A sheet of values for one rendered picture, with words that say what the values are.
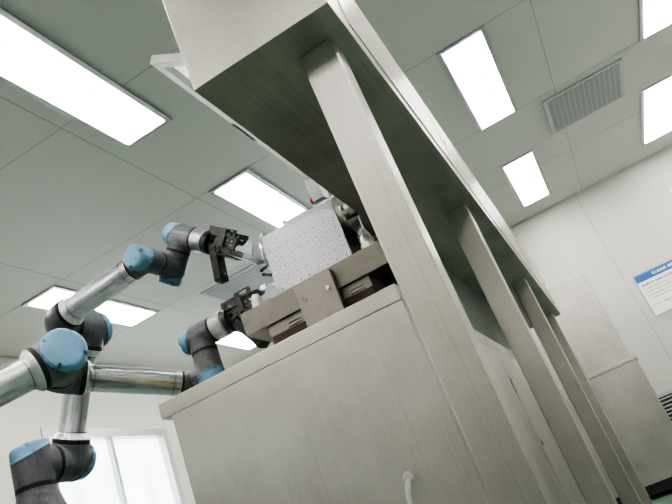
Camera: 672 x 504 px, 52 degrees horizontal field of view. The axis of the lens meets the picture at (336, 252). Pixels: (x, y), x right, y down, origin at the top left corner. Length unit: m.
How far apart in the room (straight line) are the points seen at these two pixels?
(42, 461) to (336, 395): 1.06
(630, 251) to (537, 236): 0.91
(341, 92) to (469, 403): 0.50
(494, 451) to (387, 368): 0.62
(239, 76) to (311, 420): 0.77
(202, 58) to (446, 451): 0.87
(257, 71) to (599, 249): 6.47
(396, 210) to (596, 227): 6.55
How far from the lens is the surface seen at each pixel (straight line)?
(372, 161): 1.01
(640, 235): 7.45
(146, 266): 2.05
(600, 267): 7.39
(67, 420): 2.37
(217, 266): 2.06
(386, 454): 1.48
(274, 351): 1.60
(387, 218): 0.98
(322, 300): 1.60
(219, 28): 1.16
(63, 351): 1.85
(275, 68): 1.15
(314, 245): 1.89
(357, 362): 1.51
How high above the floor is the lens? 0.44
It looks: 22 degrees up
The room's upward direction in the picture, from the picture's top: 22 degrees counter-clockwise
